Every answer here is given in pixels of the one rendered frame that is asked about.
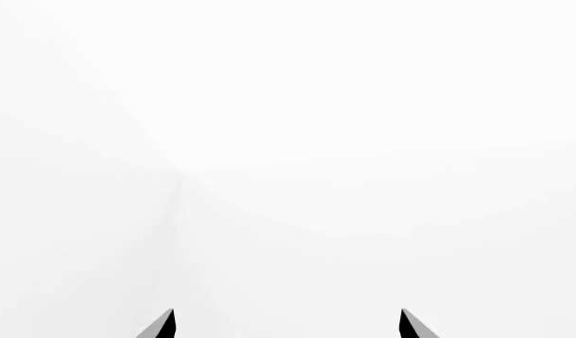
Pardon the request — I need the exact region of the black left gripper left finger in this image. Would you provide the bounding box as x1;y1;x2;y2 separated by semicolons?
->
134;307;177;338

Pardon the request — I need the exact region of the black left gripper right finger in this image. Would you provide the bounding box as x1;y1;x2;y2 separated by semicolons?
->
398;307;442;338

